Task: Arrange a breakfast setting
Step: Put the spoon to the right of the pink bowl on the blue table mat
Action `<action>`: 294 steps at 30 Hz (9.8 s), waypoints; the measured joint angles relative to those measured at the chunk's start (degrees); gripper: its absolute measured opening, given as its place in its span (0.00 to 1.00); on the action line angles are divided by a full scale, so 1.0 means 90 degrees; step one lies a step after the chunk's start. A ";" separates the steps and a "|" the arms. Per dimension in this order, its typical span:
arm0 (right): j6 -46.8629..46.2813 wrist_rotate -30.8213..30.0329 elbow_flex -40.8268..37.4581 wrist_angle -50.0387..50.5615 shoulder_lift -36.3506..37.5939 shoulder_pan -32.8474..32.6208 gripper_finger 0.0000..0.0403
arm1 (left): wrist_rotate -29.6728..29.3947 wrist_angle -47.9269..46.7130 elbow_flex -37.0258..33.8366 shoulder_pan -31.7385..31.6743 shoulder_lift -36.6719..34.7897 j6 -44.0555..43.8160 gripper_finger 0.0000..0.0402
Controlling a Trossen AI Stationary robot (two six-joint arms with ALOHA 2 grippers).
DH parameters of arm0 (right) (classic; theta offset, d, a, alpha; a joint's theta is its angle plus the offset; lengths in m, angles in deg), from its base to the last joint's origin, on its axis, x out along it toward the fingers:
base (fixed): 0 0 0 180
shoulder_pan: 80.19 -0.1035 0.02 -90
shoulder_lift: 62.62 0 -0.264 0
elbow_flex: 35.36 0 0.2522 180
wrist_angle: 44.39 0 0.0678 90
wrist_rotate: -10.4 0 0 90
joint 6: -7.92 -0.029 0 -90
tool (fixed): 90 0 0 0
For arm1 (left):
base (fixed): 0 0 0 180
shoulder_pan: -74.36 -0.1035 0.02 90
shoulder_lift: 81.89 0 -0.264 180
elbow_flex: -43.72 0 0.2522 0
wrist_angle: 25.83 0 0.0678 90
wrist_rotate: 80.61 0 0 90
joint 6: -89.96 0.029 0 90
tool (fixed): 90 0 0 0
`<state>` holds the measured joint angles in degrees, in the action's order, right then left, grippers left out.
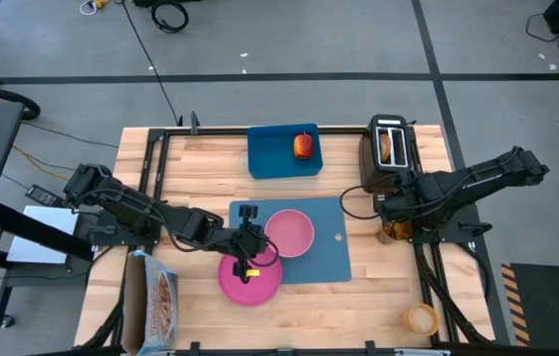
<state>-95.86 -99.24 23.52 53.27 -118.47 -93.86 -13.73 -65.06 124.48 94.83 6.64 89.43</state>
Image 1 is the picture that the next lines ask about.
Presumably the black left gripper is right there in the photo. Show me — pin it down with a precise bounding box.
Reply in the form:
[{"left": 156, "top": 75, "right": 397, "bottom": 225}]
[{"left": 224, "top": 204, "right": 273, "bottom": 286}]

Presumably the pink ribbed bowl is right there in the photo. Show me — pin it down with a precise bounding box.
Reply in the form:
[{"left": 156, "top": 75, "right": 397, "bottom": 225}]
[{"left": 264, "top": 209, "right": 316, "bottom": 259}]

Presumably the magenta plastic plate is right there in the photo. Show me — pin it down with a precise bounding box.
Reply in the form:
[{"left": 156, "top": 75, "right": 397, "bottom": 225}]
[{"left": 217, "top": 246, "right": 284, "bottom": 308}]

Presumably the toast slice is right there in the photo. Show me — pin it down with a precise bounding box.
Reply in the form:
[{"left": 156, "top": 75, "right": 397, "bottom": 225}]
[{"left": 379, "top": 133, "right": 393, "bottom": 164}]

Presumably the cinnamon squares cereal box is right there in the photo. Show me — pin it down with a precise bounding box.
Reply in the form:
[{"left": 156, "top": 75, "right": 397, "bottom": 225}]
[{"left": 121, "top": 249, "right": 180, "bottom": 356}]

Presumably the red apple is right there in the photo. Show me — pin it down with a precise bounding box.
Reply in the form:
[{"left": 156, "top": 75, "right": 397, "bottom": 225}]
[{"left": 293, "top": 132, "right": 315, "bottom": 160}]

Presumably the amber gold container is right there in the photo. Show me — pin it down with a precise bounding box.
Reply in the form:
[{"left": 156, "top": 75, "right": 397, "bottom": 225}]
[{"left": 376, "top": 220, "right": 414, "bottom": 246}]

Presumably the black toaster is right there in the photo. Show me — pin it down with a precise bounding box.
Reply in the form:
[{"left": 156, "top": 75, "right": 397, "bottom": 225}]
[{"left": 357, "top": 114, "right": 414, "bottom": 195}]

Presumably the blue placemat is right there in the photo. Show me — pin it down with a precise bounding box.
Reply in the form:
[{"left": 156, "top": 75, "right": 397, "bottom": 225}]
[{"left": 228, "top": 197, "right": 353, "bottom": 286}]

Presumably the blue plastic tray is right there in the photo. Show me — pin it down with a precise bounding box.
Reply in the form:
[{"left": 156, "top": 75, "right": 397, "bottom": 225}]
[{"left": 246, "top": 123, "right": 325, "bottom": 180}]

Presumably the black hazard-striped mat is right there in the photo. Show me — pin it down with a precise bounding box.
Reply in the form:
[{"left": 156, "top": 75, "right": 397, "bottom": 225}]
[{"left": 500, "top": 261, "right": 559, "bottom": 347}]

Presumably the white board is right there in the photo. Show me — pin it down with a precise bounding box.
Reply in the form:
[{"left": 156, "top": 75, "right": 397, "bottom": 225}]
[{"left": 6, "top": 205, "right": 80, "bottom": 266}]

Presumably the black power adapter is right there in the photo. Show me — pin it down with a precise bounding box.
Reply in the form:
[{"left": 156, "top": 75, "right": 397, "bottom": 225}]
[{"left": 25, "top": 183, "right": 66, "bottom": 209}]

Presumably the white and yellow plug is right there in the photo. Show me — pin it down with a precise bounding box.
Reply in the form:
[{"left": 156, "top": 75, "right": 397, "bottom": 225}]
[{"left": 78, "top": 0, "right": 112, "bottom": 16}]

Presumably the black aluminium table frame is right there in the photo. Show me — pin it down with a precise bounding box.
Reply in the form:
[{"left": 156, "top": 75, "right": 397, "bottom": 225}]
[{"left": 110, "top": 111, "right": 496, "bottom": 356}]

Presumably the long black floor cable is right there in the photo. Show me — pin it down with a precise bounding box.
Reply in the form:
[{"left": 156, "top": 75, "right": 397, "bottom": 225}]
[{"left": 119, "top": 0, "right": 184, "bottom": 128}]

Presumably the black desk leg frame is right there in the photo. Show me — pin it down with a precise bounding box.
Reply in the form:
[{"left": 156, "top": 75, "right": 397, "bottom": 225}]
[{"left": 0, "top": 200, "right": 97, "bottom": 330}]

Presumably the yellow floor cable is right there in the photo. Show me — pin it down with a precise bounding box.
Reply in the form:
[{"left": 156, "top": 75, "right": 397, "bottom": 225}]
[{"left": 11, "top": 142, "right": 75, "bottom": 182}]

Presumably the coiled black cable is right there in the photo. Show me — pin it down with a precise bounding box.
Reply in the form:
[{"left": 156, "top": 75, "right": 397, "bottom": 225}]
[{"left": 149, "top": 0, "right": 190, "bottom": 35}]

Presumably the thick black hose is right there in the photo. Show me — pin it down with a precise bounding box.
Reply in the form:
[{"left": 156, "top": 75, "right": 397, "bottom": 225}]
[{"left": 0, "top": 68, "right": 42, "bottom": 123}]

